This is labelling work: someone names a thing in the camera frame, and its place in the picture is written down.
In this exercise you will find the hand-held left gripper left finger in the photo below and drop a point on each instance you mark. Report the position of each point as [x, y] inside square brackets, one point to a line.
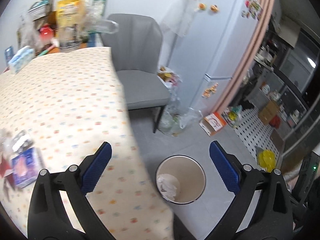
[98, 167]

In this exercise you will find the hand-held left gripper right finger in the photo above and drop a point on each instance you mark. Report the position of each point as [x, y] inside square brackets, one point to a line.
[225, 170]

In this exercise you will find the beige round waste bin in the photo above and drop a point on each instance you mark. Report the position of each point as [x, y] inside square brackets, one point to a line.
[185, 163]

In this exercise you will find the blue snack packet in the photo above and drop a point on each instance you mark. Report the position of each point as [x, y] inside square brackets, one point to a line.
[23, 167]

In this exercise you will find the clear plastic wrapper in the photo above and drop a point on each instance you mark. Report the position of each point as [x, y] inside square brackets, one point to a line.
[11, 138]

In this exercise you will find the red wrapper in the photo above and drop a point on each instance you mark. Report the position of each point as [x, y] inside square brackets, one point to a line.
[5, 170]

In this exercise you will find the yellow plastic bag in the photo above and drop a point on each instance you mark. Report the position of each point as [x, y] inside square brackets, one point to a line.
[266, 158]

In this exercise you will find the orange and white cardboard box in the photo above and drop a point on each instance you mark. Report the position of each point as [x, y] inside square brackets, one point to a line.
[213, 123]

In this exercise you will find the flat brown cardboard sheet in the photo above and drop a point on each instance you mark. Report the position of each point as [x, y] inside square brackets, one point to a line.
[277, 141]

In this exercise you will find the colourful bag with yellow face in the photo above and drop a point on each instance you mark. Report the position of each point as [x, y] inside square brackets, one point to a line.
[233, 115]

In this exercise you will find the crumpled white tissue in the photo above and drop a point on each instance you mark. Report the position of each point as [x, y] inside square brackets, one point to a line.
[168, 184]

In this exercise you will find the red bag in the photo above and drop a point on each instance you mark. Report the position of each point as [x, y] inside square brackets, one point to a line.
[275, 122]

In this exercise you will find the black cloth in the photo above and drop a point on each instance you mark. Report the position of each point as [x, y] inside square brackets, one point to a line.
[246, 104]

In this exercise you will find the clear plastic bag of bottles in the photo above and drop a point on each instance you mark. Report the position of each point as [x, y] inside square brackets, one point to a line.
[172, 121]

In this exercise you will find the brown cardboard box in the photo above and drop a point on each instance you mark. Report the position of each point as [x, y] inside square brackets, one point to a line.
[268, 112]

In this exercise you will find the table with dotted tablecloth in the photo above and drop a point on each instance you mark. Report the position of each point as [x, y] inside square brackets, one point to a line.
[67, 100]

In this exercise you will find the cluster of orange fridge magnets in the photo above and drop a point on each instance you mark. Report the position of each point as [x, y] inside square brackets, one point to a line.
[210, 91]

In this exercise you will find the pack of water bottles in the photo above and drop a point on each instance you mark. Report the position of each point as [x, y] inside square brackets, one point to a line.
[175, 97]

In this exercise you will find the white bag of snacks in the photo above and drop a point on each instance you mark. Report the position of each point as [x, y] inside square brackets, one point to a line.
[168, 76]

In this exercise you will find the grey upholstered chair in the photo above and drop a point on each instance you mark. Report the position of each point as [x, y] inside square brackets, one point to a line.
[136, 55]

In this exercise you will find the white refrigerator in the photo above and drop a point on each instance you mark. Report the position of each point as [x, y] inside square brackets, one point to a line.
[212, 45]

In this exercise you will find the blue tissue pack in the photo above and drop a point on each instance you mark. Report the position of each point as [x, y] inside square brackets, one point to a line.
[21, 58]

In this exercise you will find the large clear plastic bag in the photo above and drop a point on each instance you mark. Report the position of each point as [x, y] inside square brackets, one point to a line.
[101, 23]

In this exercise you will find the red box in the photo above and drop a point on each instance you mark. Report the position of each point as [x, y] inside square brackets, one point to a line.
[45, 32]

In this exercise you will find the crinkled clear plastic bag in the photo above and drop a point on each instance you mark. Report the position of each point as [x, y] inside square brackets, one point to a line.
[28, 32]

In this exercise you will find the yellow printed bag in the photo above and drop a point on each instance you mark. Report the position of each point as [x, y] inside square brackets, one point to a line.
[71, 11]

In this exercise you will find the sheer white hanging bag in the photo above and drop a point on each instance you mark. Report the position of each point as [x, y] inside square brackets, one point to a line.
[180, 17]

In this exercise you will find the colourful side fridge magnets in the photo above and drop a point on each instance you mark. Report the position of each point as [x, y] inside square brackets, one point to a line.
[252, 7]

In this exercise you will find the pink door frame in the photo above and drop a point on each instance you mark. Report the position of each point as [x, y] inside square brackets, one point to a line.
[250, 42]

